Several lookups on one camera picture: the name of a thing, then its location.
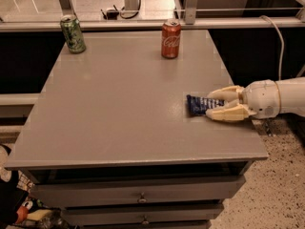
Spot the black cable on floor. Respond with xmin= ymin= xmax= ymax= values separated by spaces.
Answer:
xmin=100 ymin=0 xmax=142 ymax=20

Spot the white cable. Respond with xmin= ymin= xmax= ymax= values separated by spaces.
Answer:
xmin=259 ymin=14 xmax=305 ymax=81

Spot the lower grey drawer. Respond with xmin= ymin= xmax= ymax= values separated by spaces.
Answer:
xmin=63 ymin=204 xmax=223 ymax=226

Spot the upper drawer metal knob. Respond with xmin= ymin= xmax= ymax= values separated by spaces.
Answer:
xmin=137 ymin=193 xmax=147 ymax=203

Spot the blue rxbar blueberry wrapper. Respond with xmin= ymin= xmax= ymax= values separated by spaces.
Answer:
xmin=187 ymin=94 xmax=225 ymax=115

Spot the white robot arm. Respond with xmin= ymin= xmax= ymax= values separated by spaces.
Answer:
xmin=206 ymin=77 xmax=305 ymax=121

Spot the upper grey drawer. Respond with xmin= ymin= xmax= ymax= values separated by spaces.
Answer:
xmin=31 ymin=176 xmax=246 ymax=208

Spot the penguin plush toy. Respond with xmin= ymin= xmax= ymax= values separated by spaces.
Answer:
xmin=0 ymin=143 xmax=55 ymax=229

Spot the grey drawer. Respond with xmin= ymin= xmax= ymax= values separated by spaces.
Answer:
xmin=31 ymin=176 xmax=246 ymax=208
xmin=63 ymin=204 xmax=223 ymax=226

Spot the metal railing frame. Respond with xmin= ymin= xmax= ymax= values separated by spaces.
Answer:
xmin=0 ymin=0 xmax=304 ymax=31

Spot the lower drawer metal knob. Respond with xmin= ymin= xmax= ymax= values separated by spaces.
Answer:
xmin=141 ymin=216 xmax=150 ymax=225

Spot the red Coca-Cola can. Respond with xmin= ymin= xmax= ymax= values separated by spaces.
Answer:
xmin=161 ymin=18 xmax=181 ymax=59

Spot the grey drawer cabinet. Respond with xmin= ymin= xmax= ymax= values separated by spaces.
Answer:
xmin=7 ymin=31 xmax=268 ymax=229

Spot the drawer metal knob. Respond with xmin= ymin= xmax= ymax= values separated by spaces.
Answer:
xmin=137 ymin=193 xmax=147 ymax=203
xmin=141 ymin=216 xmax=150 ymax=225

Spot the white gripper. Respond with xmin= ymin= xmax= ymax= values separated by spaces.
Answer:
xmin=206 ymin=80 xmax=280 ymax=121

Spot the green soda can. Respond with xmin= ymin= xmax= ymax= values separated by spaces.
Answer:
xmin=60 ymin=14 xmax=86 ymax=53

